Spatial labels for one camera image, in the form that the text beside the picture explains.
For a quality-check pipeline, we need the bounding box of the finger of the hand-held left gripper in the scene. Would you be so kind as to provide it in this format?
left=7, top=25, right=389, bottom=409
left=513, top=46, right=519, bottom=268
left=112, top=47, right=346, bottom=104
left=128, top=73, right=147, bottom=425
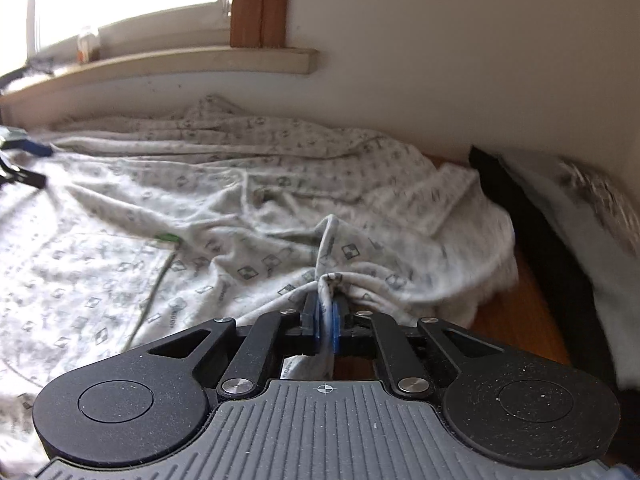
left=0, top=132, right=53, bottom=158
left=0, top=160, right=47, bottom=191

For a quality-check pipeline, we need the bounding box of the clear jar with orange label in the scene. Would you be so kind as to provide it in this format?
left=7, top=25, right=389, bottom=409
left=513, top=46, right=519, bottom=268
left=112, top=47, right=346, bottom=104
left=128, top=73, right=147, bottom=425
left=76, top=25, right=102, bottom=64

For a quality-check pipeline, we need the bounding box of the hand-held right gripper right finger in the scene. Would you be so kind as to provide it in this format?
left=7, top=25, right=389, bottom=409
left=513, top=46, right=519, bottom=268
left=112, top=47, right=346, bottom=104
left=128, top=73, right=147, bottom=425
left=331, top=300, right=506, bottom=401

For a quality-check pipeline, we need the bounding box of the beige window sill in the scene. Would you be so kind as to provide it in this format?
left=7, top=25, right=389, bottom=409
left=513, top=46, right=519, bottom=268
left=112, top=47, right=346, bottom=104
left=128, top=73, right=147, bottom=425
left=0, top=46, right=320, bottom=111

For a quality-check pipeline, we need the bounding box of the wooden window trim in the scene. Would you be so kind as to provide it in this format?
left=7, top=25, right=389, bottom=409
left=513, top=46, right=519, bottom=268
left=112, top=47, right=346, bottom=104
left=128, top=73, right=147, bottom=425
left=229, top=0, right=293, bottom=50

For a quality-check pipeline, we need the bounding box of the white diamond-patterned pajama garment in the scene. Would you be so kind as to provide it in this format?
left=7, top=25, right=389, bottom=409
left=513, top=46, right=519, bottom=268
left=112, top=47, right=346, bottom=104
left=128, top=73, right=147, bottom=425
left=0, top=94, right=518, bottom=466

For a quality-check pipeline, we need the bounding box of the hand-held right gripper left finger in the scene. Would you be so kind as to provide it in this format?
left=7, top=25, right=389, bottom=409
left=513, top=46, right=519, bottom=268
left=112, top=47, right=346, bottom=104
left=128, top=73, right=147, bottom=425
left=146, top=294, right=324, bottom=402

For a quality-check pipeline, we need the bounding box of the grey printed garment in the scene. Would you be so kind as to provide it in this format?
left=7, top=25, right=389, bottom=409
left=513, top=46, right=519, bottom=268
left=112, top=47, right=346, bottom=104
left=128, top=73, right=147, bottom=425
left=497, top=154, right=640, bottom=393

